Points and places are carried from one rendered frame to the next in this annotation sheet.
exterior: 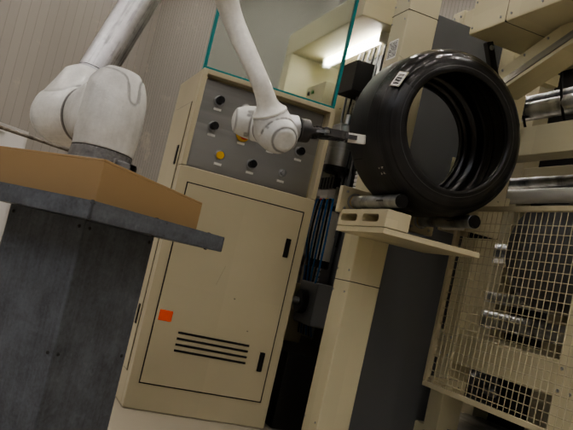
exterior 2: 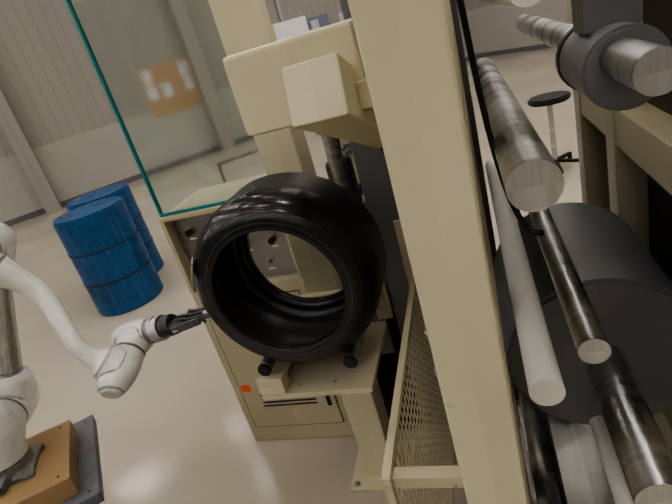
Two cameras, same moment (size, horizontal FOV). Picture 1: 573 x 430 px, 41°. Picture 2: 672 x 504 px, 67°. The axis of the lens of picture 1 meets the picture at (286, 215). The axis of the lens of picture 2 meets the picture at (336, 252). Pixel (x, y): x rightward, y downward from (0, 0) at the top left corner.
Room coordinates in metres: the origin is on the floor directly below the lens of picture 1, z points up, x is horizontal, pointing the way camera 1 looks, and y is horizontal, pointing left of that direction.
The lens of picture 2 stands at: (1.55, -1.43, 1.77)
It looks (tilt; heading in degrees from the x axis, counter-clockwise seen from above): 23 degrees down; 39
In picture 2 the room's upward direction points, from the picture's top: 17 degrees counter-clockwise
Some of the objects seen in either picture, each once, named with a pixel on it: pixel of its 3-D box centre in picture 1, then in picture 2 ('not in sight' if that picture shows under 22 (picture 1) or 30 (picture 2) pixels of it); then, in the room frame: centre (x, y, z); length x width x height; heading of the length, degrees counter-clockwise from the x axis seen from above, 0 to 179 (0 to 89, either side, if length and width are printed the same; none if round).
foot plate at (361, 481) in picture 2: not in sight; (383, 463); (2.84, -0.31, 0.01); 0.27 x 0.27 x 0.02; 20
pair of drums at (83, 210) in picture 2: not in sight; (113, 244); (4.08, 3.30, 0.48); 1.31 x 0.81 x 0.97; 64
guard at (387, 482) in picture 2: (516, 309); (430, 436); (2.50, -0.81, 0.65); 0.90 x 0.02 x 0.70; 20
